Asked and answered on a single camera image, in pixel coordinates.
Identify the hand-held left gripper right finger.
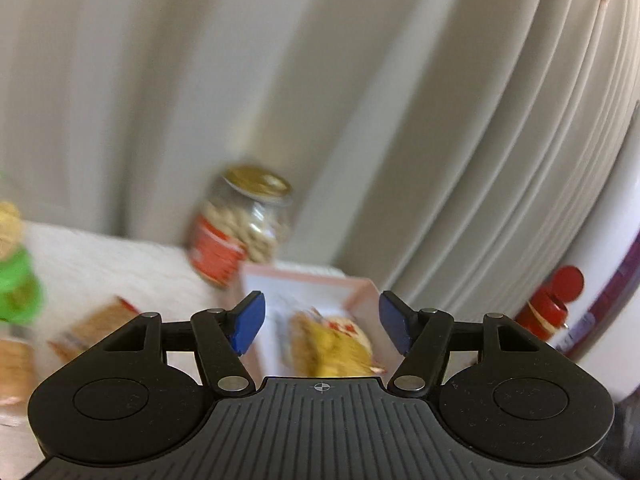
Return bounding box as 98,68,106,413
378,290,551,395

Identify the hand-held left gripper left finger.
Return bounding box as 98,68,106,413
102,290,267,395

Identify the pink cardboard box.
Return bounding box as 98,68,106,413
240,262,397,379

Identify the yellow snack packet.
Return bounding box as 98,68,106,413
289,310,387,378

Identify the red-edged brown biscuit packet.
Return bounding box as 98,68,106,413
47,296,142,367

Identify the glass peanut jar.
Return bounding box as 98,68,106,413
186,164,295,291

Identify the red lidded container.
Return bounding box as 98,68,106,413
515,265,585,344

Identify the white lace tablecloth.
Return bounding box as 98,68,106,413
0,220,346,480

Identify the white and purple object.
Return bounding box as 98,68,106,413
550,105,640,403

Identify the green candy dispenser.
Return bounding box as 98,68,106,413
0,172,46,326

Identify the brown pastry packet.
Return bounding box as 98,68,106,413
0,337,39,407

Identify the beige curtain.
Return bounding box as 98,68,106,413
0,0,640,311

